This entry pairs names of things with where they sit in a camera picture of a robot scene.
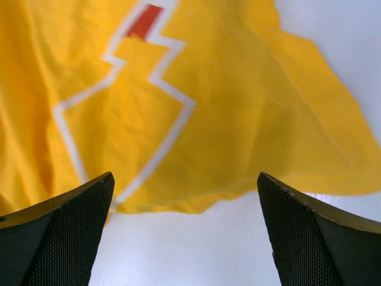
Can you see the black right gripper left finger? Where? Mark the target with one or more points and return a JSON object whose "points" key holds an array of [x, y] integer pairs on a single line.
{"points": [[55, 242]]}

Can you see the yellow Pikachu pillowcase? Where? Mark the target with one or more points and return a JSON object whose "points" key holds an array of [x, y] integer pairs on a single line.
{"points": [[185, 102]]}

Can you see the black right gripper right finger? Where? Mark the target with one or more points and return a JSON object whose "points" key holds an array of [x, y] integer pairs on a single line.
{"points": [[315, 243]]}

